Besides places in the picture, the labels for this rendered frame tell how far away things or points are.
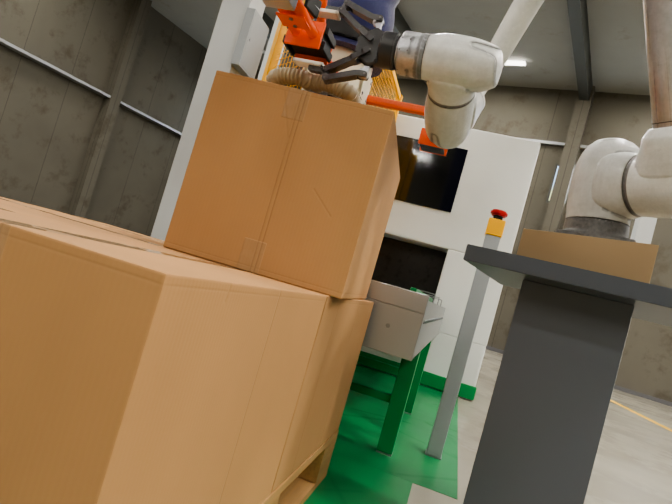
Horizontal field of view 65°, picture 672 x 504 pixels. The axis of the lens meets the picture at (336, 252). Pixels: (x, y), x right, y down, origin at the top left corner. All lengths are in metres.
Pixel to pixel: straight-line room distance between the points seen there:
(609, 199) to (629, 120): 12.10
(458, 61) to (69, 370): 0.88
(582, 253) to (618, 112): 12.27
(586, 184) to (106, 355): 1.24
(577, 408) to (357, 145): 0.79
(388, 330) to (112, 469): 1.26
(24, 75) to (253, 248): 13.44
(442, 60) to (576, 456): 0.92
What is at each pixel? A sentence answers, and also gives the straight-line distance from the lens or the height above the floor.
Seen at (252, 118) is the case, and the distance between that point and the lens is 1.17.
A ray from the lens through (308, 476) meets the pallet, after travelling 1.60.
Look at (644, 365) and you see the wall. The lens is 12.54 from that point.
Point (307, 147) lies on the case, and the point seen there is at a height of 0.83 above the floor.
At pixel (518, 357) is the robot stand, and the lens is 1.40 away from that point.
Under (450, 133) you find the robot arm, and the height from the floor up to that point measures 0.96.
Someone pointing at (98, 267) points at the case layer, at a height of 0.53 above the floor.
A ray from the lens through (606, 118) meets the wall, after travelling 13.58.
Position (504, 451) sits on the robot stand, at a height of 0.29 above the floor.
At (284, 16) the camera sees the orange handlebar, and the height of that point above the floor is 1.06.
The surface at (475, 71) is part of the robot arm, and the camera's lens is 1.13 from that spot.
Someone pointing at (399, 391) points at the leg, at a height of 0.24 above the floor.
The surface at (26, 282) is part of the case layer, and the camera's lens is 0.58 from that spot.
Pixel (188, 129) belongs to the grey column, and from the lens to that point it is 2.85.
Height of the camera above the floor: 0.58
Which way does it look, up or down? 3 degrees up
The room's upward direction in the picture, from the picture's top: 16 degrees clockwise
